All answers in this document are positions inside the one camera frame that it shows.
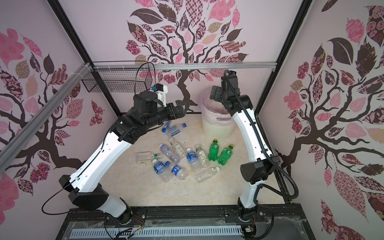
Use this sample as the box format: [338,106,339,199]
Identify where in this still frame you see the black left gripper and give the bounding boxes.
[144,98,190,129]

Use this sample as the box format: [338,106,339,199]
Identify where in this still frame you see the square clear bottle green ring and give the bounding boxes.
[135,151,163,164]

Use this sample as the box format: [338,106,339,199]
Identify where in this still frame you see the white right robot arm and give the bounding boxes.
[210,71,278,221]

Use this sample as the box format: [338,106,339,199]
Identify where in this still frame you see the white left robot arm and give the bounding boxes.
[59,91,187,225]

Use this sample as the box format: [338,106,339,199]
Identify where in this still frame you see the pink plastic bin liner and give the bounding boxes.
[198,88,235,126]

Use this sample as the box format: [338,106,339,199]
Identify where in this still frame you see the white ribbed waste bin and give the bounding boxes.
[202,117,235,141]

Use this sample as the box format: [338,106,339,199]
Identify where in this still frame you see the blue cap pale label bottle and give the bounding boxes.
[166,123,187,138]

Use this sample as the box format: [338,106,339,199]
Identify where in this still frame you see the clear slim bottle white cap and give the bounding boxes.
[159,144,181,165]

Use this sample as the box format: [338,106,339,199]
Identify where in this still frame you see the clear bottle white green label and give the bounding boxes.
[169,138,187,159]

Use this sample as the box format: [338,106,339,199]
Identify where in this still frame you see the white cap blue label bottle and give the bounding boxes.
[153,159,172,183]

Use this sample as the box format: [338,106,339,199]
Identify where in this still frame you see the green soda bottle right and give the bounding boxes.
[218,145,234,166]

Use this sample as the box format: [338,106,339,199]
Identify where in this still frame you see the green soda bottle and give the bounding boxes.
[218,145,234,166]
[208,139,219,162]

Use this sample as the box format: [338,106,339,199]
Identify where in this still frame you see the Pocari Sweat bottle blue label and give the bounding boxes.
[186,148,201,173]

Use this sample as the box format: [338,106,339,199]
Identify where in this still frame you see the green soda bottle left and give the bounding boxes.
[208,139,219,162]

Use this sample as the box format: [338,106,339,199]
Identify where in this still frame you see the clear empty bottle white cap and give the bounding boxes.
[195,167,221,183]

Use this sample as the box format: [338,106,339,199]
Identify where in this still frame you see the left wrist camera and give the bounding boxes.
[152,84,168,107]

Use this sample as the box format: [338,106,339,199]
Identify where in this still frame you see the black wire mesh basket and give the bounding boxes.
[82,62,155,94]

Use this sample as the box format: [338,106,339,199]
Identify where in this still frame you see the silver aluminium rail back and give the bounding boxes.
[93,62,277,71]

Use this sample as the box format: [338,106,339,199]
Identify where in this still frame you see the silver aluminium rail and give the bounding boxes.
[1,63,92,173]
[93,62,277,71]

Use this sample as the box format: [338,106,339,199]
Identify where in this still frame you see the black corrugated cable conduit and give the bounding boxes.
[223,70,300,240]

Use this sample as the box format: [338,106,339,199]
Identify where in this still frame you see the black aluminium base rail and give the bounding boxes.
[65,204,305,226]

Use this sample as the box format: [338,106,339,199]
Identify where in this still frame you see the white slotted cable duct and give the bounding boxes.
[68,226,242,240]

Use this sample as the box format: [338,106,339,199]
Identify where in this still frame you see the silver aluminium rail left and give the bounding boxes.
[1,63,92,173]

